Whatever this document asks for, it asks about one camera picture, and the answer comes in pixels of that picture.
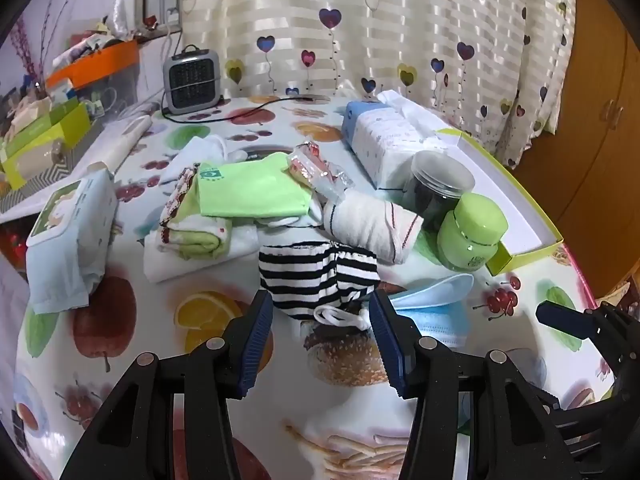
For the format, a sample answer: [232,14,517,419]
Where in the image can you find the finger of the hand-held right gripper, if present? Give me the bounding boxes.
[535,300,640,391]

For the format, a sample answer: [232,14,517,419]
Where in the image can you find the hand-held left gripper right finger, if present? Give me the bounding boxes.
[367,289,586,480]

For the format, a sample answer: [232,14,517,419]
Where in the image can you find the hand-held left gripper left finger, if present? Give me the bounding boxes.
[60,287,275,480]

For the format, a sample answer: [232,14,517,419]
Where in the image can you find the black white striped sock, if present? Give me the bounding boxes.
[257,241,381,331]

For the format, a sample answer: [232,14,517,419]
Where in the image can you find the green towel red trim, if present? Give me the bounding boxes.
[159,167,233,261]

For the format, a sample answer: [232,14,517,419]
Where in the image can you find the green cloth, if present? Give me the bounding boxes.
[195,152,313,221]

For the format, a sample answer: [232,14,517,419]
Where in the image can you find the blue face mask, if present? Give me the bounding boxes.
[389,273,476,312]
[395,305,470,351]

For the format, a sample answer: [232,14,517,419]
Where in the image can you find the fruit print tablecloth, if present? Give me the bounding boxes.
[10,95,621,480]

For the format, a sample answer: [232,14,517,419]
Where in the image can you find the light green jar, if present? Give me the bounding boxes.
[436,192,510,273]

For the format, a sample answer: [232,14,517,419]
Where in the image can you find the rolled white towel red stripes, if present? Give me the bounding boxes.
[322,192,426,266]

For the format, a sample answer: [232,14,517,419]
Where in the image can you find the clear plastic jar dark contents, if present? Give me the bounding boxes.
[402,150,476,221]

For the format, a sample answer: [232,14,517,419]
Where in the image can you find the clear snack packet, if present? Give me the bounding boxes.
[286,142,348,201]

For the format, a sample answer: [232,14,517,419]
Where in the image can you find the wooden wardrobe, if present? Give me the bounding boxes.
[510,0,640,301]

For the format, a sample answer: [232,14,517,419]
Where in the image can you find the blue white tissue pack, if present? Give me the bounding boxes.
[342,90,463,191]

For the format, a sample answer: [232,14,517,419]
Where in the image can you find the wet wipes pack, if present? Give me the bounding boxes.
[25,167,118,316]

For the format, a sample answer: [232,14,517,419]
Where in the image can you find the white plastic tube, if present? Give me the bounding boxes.
[87,114,153,173]

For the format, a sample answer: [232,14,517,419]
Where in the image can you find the zigzag patterned box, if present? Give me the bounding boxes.
[0,120,106,211]

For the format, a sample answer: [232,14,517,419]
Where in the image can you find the grey space heater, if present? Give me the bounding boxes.
[162,44,223,115]

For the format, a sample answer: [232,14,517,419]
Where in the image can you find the green cardboard box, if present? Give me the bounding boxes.
[0,97,93,151]
[0,110,93,191]

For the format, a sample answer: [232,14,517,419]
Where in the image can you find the clear storage container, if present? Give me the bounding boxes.
[75,67,138,116]

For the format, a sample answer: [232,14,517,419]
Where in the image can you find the heart print striped curtain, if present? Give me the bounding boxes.
[177,0,578,168]

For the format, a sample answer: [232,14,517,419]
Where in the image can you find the orange box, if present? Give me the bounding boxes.
[46,40,141,88]

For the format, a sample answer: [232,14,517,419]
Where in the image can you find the purple decorative branches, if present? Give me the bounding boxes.
[10,0,66,86]

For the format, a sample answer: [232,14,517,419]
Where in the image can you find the black power cable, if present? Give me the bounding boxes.
[161,94,331,123]

